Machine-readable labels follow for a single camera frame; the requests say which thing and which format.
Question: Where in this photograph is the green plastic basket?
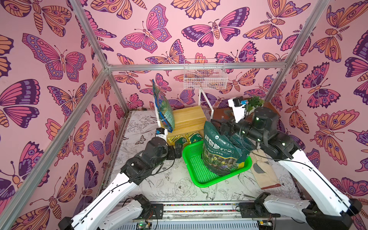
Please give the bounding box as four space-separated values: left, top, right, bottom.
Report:
182 141 253 188

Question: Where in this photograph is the blue green soil bag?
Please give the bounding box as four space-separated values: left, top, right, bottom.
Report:
152 80 175 133

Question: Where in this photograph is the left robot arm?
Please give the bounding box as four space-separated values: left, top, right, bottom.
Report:
58 137 184 230

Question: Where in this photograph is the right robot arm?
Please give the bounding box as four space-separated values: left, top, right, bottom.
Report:
211 107 362 230

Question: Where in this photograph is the yellow green packet left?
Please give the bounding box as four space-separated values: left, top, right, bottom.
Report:
167 135 190 147

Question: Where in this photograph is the yellow green packet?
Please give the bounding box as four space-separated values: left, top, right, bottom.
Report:
187 131 203 144
167 135 190 147

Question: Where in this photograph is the brown wooden step stand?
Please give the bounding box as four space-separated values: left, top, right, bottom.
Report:
209 98 282 138

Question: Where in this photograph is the yellow green packet right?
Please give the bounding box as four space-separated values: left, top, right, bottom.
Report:
187 131 203 144

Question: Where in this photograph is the succulent plant white pot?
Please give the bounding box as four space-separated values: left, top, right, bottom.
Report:
246 96 264 113

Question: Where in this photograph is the tan work glove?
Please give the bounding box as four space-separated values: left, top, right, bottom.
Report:
249 149 281 189

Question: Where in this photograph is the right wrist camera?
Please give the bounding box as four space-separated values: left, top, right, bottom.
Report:
228 96 248 123

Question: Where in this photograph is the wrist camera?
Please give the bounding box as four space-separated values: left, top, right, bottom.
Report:
228 96 248 123
155 127 168 141

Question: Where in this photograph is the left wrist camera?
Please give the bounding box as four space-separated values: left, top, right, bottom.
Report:
155 127 168 141

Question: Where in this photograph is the white frame wooden shelf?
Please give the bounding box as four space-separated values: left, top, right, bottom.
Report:
154 90 207 137

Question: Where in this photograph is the white wire basket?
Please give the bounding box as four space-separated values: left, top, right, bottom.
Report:
183 59 228 91

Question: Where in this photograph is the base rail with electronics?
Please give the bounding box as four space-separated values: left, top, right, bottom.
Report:
74 199 297 230

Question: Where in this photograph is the aluminium cage frame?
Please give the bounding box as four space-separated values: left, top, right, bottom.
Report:
1 1 329 230

